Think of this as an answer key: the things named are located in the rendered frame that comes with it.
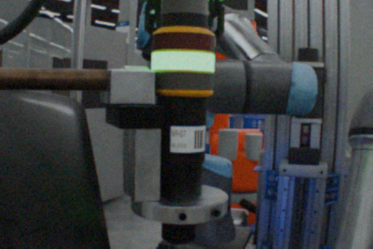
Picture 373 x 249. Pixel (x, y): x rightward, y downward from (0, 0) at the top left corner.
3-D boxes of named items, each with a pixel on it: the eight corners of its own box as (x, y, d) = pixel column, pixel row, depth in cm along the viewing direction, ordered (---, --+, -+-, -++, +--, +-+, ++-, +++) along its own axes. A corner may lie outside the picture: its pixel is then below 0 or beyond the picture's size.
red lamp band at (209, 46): (165, 48, 26) (166, 29, 26) (143, 52, 30) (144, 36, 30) (226, 52, 28) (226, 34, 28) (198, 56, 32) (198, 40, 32)
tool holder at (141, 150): (117, 231, 24) (118, 67, 24) (94, 201, 31) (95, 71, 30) (246, 217, 28) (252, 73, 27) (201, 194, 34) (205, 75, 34)
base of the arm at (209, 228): (191, 224, 123) (191, 193, 123) (240, 230, 119) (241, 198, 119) (174, 241, 109) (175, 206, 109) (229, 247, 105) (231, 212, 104)
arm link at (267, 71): (241, 46, 103) (313, 136, 58) (197, 43, 101) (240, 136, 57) (246, 1, 98) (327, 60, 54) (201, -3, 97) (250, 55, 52)
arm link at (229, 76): (245, 131, 55) (247, 46, 54) (158, 129, 53) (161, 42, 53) (231, 124, 62) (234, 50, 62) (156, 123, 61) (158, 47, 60)
